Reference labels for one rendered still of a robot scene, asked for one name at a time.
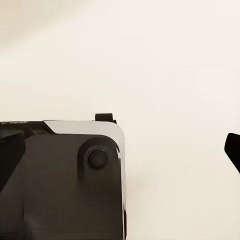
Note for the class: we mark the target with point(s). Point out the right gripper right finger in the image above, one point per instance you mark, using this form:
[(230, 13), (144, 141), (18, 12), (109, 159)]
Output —
[(232, 149)]

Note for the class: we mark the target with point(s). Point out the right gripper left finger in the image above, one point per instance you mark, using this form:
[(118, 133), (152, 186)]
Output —
[(12, 149)]

